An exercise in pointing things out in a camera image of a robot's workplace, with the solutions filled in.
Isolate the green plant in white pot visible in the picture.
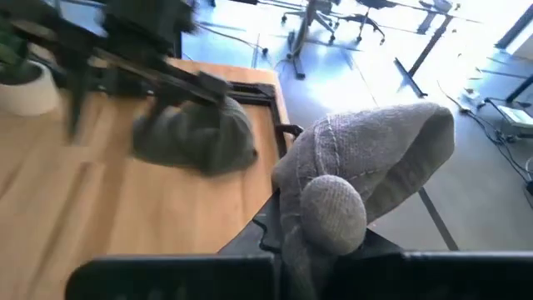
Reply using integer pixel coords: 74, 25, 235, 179
0, 16, 60, 118

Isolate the black desk leg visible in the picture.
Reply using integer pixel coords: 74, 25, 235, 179
495, 3, 533, 51
393, 0, 457, 100

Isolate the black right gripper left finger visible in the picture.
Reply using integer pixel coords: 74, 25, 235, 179
64, 192, 285, 300

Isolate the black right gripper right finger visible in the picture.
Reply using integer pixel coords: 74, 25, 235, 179
332, 227, 533, 300

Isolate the grey knitted beanie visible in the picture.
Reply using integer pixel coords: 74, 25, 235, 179
270, 102, 456, 300

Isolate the black office chair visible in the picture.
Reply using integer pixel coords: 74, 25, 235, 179
339, 0, 387, 46
279, 0, 339, 81

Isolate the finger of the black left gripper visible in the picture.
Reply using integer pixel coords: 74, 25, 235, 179
164, 68, 231, 96
153, 84, 226, 110

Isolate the black table edge clamp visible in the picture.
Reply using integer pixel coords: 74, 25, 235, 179
274, 122, 305, 141

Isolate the black floor cable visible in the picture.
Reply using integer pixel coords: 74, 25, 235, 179
436, 78, 533, 197

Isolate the white floor power box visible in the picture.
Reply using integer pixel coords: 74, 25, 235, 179
485, 96, 533, 139

